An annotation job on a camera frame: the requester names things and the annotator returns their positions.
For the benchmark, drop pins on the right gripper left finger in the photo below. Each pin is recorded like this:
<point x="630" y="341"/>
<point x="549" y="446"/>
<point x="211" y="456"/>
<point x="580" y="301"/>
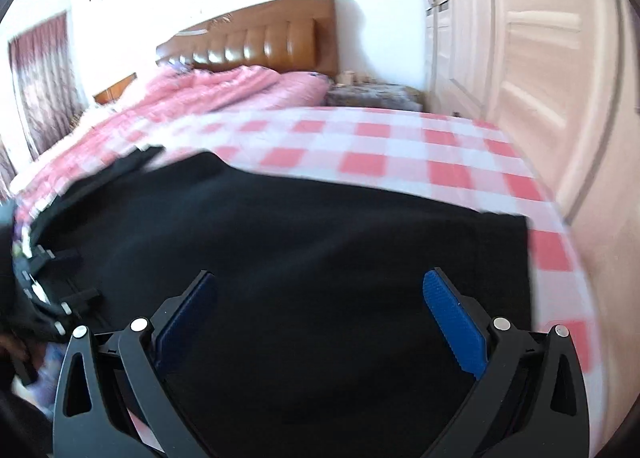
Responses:
<point x="111" y="399"/>

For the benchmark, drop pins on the pink quilted comforter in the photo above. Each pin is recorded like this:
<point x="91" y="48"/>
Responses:
<point x="164" y="96"/>

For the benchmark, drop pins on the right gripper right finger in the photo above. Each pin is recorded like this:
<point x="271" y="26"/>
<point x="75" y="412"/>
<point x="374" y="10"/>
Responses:
<point x="529" y="397"/>

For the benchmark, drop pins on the patterned covered nightstand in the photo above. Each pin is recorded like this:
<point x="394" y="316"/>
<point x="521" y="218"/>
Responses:
<point x="353" y="89"/>

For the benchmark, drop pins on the brown wooden headboard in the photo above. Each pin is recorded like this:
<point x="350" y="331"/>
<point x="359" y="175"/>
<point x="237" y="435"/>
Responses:
<point x="284" y="35"/>

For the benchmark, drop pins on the maroon curtain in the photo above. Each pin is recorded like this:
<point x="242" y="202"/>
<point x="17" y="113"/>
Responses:
<point x="46" y="99"/>

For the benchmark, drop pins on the black pants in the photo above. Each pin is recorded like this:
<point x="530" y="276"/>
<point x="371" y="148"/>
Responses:
<point x="314" y="340"/>

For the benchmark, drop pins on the white wardrobe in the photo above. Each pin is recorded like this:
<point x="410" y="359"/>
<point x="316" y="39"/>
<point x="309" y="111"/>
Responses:
<point x="561" y="79"/>

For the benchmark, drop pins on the far wooden nightstand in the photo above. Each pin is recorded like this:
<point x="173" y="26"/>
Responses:
<point x="114" y="92"/>

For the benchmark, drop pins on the pink checkered bed sheet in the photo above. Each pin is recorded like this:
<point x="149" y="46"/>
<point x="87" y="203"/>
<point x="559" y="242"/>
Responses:
<point x="455" y="160"/>

